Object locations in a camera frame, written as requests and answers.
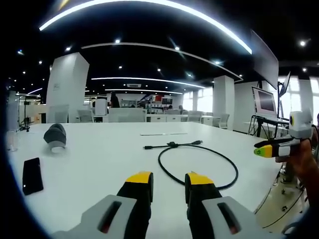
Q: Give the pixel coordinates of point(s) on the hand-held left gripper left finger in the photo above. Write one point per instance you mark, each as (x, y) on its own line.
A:
(135, 199)

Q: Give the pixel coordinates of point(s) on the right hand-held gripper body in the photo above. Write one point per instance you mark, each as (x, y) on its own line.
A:
(301, 124)

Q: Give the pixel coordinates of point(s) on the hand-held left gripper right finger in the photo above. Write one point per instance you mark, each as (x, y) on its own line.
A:
(199, 201)

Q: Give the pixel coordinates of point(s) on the white desk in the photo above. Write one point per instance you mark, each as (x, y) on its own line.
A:
(99, 154)

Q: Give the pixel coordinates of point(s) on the white desk partition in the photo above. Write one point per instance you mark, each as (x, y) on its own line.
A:
(127, 115)

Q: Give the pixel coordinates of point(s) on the person's right hand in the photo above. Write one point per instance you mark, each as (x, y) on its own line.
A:
(302, 156)

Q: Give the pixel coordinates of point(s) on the white flat strip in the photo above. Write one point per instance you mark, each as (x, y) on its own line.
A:
(162, 134)

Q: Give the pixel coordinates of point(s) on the white pillar beside windows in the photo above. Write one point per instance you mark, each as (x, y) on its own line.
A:
(223, 99)

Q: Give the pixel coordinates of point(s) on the large dark monitor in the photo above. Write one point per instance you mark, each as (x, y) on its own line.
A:
(264, 59)

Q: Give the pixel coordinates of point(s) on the white low cabinet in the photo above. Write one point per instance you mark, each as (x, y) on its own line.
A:
(155, 119)

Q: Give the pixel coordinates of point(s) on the shelving with goods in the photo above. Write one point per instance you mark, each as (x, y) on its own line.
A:
(154, 105)

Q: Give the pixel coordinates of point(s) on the white box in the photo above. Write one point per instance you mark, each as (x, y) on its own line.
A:
(101, 107)

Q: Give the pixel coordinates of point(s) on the grey and white round object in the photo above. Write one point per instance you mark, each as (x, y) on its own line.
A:
(54, 135)

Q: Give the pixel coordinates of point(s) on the long bright ceiling light strip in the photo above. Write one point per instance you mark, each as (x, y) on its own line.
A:
(239, 41)

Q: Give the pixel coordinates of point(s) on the black smartphone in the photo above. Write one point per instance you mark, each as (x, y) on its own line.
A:
(32, 176)

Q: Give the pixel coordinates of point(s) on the short ceiling light strip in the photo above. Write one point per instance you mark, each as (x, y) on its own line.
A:
(139, 89)

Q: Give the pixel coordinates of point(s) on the ceiling air vent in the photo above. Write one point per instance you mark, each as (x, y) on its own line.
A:
(134, 85)

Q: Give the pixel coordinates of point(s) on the white pillar with small sign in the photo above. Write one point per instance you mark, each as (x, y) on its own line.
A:
(67, 87)

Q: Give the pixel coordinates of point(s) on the black tripod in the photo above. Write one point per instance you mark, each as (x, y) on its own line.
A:
(25, 127)

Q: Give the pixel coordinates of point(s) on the clear plastic cup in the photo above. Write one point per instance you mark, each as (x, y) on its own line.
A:
(12, 142)

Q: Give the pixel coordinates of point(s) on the open screen with white frame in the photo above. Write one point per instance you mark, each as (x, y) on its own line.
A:
(265, 102)

